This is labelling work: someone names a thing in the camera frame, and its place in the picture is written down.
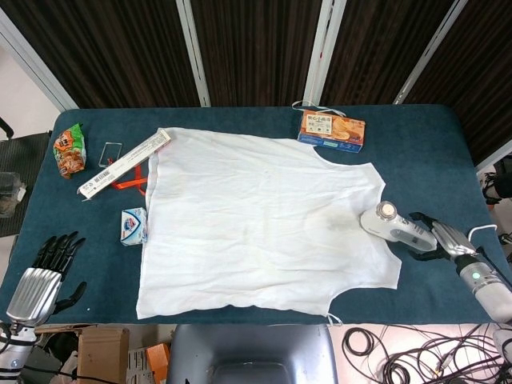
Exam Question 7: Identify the robot left hand silver black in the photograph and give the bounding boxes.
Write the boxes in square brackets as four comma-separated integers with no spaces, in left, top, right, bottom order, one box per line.
[6,230,88,326]

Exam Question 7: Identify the robot right hand silver black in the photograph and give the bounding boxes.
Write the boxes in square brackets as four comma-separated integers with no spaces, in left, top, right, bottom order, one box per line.
[407,211,479,264]

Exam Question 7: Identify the white handheld steamer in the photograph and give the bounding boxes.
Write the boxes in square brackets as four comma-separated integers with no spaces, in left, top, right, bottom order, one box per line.
[358,201,439,253]

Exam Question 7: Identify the white sleeveless shirt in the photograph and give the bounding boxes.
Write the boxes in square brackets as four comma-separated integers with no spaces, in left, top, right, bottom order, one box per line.
[135,126,403,321]

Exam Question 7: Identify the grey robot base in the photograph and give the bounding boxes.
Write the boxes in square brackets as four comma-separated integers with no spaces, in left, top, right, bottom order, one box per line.
[166,323,337,384]

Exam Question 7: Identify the black equipment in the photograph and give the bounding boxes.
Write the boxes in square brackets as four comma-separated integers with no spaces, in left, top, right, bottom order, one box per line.
[482,155,512,205]

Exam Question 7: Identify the brown cardboard box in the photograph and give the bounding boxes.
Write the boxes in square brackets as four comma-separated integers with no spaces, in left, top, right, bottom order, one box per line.
[78,326,130,384]

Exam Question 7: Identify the blue white tissue pack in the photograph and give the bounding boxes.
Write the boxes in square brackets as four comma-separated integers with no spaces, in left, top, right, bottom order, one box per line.
[119,206,149,246]

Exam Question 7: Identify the white printed carton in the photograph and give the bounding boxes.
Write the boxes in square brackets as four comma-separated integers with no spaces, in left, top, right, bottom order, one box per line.
[126,347,150,384]

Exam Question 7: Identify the black mesh chair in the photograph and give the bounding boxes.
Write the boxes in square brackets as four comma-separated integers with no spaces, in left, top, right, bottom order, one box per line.
[0,118,53,237]

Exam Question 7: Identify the small orange box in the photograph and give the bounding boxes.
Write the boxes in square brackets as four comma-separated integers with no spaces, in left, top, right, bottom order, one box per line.
[146,342,171,381]

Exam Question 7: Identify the green orange snack bag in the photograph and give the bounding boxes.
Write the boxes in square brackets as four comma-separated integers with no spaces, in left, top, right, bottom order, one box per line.
[53,122,88,179]

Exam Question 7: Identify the clear plastic rectangle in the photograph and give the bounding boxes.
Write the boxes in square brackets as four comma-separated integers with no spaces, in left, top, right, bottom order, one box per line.
[97,142,123,167]

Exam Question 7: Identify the long white cardboard box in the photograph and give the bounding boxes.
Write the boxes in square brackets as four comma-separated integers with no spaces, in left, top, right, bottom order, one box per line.
[76,128,173,200]

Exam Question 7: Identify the orange blue cookie box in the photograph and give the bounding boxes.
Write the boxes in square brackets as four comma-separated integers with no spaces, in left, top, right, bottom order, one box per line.
[297,110,367,155]

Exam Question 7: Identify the white ribbon loop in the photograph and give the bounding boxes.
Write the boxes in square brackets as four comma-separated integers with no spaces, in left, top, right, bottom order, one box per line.
[290,99,346,118]

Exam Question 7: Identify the teal table cover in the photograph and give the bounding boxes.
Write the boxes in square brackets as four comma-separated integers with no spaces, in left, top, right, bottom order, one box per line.
[0,104,512,326]

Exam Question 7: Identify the thin white cable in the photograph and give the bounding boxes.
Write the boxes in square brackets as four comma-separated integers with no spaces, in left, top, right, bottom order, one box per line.
[466,223,499,242]

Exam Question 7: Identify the black floor cables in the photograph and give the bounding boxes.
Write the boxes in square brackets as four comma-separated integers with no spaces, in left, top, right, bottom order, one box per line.
[342,323,512,384]

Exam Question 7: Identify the white partition post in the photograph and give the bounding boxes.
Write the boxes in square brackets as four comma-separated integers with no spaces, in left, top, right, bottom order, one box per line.
[307,0,347,107]
[175,0,212,107]
[394,0,469,105]
[0,7,79,111]

